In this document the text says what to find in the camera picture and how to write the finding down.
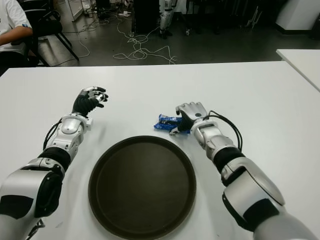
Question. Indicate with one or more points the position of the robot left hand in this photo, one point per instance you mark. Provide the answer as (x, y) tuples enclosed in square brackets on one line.
[(83, 105)]

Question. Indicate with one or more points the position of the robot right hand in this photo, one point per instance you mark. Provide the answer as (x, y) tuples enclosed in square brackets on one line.
[(193, 111)]

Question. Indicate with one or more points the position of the blue Oreo packet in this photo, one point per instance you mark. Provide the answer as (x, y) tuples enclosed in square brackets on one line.
[(165, 123)]

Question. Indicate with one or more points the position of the silver black robot left arm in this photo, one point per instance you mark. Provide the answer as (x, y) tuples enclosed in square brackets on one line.
[(70, 126)]

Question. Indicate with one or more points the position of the silver black robot right arm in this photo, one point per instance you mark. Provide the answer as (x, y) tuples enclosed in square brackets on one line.
[(220, 142)]

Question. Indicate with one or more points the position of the black chair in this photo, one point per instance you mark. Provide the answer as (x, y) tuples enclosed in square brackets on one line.
[(47, 25)]

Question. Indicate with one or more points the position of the round dark brown tray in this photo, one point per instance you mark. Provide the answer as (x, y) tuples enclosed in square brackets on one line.
[(142, 187)]

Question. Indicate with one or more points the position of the white board panel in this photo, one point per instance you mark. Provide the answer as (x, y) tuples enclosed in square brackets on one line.
[(77, 10)]

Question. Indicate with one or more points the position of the white power strip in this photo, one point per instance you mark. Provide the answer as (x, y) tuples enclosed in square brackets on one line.
[(124, 13)]

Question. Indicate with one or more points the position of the black wheeled cabinet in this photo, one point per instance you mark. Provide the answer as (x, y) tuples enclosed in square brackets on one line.
[(147, 15)]

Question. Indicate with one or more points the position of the person in white t-shirt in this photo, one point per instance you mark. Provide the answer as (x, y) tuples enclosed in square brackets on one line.
[(12, 20)]

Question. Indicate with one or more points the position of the neighbouring white table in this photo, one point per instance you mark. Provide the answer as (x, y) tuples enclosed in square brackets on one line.
[(305, 62)]

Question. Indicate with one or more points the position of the white pedestal with black base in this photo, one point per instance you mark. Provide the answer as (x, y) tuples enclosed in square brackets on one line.
[(300, 15)]

